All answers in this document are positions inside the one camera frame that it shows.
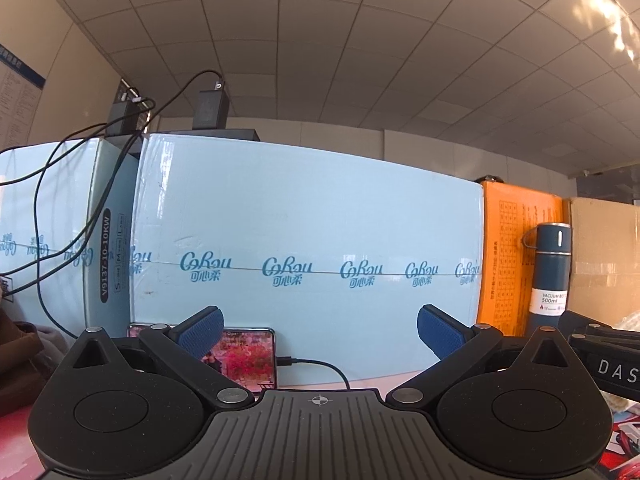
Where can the smartphone with lit screen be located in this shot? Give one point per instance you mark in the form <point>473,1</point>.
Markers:
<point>245,360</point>

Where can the wall poster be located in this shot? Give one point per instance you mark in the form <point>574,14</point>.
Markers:
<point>17,100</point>

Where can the black power adapter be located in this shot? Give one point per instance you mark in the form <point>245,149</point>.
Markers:
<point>211,107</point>
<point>125,115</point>

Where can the brown cardboard box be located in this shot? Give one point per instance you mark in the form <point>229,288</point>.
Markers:
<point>605,255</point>

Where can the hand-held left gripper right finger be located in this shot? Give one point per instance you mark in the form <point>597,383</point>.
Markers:
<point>440,334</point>

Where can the small dark object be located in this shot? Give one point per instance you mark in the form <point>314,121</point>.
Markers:
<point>489,178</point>

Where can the printed desk mat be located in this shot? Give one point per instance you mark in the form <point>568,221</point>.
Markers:
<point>622,452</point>

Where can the brown cloth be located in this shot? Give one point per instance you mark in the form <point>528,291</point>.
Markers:
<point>20,355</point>

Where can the orange cardboard box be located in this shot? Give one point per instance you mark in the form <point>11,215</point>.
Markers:
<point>505,255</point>

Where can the dark blue vacuum bottle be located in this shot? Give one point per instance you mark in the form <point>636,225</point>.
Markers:
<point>550,270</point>

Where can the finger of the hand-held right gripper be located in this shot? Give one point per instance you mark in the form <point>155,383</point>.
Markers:
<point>587,322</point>

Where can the flat black device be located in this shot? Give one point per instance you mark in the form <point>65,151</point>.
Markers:
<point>240,134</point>

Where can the light blue box with side label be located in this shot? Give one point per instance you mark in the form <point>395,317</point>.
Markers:
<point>45,220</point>

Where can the large light blue cardboard box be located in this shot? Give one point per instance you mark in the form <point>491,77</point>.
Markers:
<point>310,220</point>

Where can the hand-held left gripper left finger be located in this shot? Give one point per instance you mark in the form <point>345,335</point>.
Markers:
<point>202,334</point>

